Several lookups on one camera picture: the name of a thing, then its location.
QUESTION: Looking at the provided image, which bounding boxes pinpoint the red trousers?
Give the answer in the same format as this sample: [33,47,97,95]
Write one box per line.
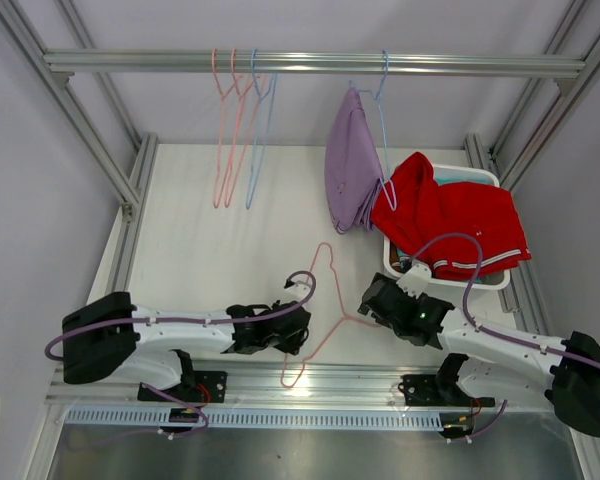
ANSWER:
[371,152,531,275]

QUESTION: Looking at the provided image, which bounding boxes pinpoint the white plastic basket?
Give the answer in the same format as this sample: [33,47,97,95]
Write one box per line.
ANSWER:
[382,162,511,292]

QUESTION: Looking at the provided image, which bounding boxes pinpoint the blue hanger of lilac trousers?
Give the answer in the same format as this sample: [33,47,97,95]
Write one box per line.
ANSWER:
[348,49,398,212]

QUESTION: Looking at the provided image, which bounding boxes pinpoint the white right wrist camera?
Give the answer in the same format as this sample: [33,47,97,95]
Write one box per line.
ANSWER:
[396,262,432,298]

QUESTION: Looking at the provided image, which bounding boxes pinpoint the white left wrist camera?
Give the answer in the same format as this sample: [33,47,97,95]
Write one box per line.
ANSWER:
[283,280,314,299]

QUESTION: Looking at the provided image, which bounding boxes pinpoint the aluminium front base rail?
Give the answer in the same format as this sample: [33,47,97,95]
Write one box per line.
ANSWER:
[44,355,591,414]

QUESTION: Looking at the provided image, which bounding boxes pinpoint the pink hanger of brown trousers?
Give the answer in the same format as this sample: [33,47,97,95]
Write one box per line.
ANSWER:
[220,60,263,208]

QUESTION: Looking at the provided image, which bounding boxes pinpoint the lilac trousers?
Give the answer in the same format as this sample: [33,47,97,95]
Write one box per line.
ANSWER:
[324,87,383,234]

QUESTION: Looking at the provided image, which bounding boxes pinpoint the pink hanger of yellow trousers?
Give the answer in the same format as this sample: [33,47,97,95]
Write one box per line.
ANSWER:
[211,48,241,209]

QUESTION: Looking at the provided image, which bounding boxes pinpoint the aluminium right frame post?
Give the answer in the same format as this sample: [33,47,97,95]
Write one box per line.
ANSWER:
[463,1,600,192]

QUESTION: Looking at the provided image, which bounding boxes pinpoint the aluminium frame post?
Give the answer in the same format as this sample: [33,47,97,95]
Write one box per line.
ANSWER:
[463,1,600,192]
[0,1,159,220]

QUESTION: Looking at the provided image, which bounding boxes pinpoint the blue hanger of teal trousers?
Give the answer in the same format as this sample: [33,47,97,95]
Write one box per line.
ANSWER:
[245,49,278,210]

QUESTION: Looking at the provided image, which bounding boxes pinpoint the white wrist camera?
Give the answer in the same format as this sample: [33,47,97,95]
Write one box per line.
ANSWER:
[283,280,314,299]
[396,262,432,298]

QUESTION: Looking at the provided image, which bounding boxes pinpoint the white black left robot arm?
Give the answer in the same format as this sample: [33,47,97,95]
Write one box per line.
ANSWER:
[60,292,311,401]

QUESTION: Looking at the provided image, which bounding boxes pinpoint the teal trousers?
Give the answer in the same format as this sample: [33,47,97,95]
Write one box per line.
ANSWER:
[397,167,506,289]

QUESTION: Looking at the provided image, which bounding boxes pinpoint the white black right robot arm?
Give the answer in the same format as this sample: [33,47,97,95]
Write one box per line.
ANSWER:
[358,273,600,438]

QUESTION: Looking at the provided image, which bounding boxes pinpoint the brown trousers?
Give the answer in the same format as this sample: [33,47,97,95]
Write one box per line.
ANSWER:
[389,242,402,271]

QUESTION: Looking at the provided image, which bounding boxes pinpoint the grey slotted cable duct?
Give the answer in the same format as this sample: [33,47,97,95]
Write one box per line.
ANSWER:
[64,406,443,432]

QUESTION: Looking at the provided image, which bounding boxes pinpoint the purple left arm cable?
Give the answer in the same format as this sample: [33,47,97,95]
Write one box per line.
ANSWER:
[43,270,319,362]

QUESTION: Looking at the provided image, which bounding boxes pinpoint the pink hanger of red trousers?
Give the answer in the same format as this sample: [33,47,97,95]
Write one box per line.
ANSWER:
[279,242,386,390]

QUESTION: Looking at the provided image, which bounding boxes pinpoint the aluminium hanging rail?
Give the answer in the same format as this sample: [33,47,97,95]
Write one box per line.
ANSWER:
[43,49,586,79]

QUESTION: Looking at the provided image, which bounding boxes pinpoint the aluminium left frame post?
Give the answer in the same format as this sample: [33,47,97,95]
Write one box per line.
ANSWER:
[0,1,159,220]

